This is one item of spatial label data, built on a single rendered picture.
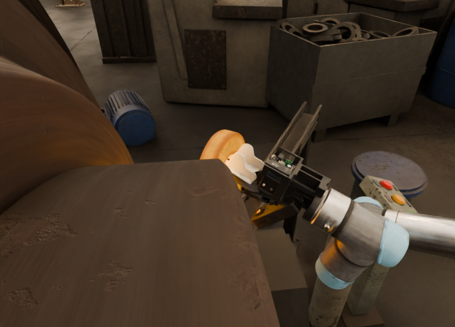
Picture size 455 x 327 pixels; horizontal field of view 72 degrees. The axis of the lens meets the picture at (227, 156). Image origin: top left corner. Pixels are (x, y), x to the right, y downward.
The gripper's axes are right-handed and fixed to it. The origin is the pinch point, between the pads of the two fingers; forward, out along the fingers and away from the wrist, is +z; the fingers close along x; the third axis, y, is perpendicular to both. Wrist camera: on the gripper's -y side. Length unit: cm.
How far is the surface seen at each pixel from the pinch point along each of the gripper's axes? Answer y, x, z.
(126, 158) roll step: 29.7, 35.7, -6.9
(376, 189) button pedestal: -22, -48, -38
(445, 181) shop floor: -70, -163, -95
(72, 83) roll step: 32.9, 36.1, -3.8
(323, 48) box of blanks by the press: -23, -161, 13
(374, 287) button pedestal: -59, -44, -58
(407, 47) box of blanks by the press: -17, -216, -34
